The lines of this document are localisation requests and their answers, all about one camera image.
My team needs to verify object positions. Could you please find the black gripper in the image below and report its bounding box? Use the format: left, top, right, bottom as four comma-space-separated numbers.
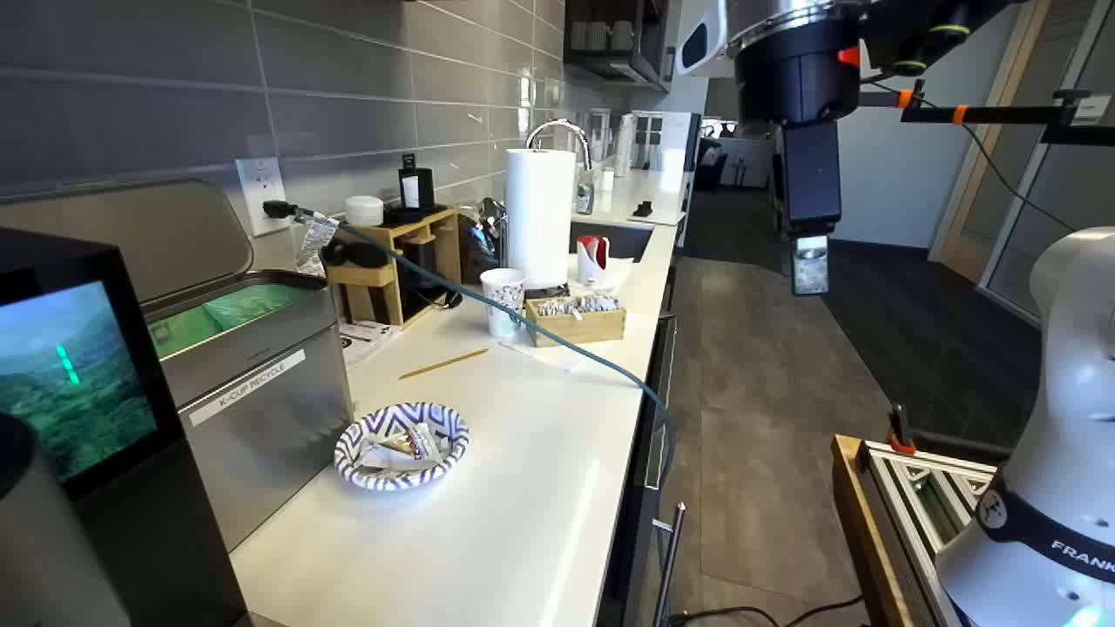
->
776, 118, 845, 301

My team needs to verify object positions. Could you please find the thin tan straw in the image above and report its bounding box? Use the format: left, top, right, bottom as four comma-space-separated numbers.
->
396, 345, 491, 384

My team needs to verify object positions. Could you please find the blue white patterned bowl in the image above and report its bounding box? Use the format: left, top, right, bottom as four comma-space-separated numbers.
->
330, 399, 473, 496

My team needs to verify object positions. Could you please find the dark kitchen sink basin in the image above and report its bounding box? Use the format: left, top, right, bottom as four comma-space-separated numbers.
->
572, 217, 657, 266

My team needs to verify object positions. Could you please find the red black clamp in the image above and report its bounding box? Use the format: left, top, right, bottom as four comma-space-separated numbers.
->
884, 399, 922, 459

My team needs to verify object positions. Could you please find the red white item by sink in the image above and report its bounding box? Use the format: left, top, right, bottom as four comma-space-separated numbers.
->
575, 235, 613, 288

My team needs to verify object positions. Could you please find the black rod with orange clips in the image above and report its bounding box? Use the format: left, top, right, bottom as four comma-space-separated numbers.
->
888, 76, 1115, 150

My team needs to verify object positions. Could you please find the curved metal faucet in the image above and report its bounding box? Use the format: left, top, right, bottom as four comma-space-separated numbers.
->
524, 115, 599, 217

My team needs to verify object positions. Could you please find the white paper towel roll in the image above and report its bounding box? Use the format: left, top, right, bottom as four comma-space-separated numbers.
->
500, 148, 583, 294

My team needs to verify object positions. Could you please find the white paper cup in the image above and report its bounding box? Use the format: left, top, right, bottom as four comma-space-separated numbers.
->
478, 266, 529, 345

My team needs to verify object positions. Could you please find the dark glass bottle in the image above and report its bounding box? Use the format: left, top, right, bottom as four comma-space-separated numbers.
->
392, 150, 440, 217

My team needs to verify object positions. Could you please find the small wooden shelf rack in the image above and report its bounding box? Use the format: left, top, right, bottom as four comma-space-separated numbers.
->
324, 201, 467, 327

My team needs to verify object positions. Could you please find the small white jar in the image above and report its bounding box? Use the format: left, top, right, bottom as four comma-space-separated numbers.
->
341, 190, 387, 229

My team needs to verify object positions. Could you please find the stainless steel countertop machine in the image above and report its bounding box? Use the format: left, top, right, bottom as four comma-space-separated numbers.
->
0, 179, 354, 550

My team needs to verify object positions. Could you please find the black monitor screen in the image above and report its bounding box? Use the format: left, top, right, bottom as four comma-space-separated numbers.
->
0, 223, 251, 627

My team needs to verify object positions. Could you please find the teal cable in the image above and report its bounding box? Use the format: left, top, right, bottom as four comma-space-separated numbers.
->
260, 199, 678, 470

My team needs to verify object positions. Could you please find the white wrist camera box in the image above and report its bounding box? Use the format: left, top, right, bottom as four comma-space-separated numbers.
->
672, 0, 737, 81

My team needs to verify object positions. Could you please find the upper wall cabinet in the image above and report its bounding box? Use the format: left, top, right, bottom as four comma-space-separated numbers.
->
561, 0, 678, 95

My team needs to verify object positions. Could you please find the metal cabinet handle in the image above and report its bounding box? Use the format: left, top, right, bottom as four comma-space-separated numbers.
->
649, 498, 692, 627

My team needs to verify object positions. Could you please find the black floor cable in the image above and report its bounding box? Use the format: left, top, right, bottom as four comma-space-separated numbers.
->
668, 591, 872, 627

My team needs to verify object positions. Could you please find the white wall outlet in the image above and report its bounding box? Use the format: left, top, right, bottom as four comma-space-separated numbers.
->
232, 152, 291, 236

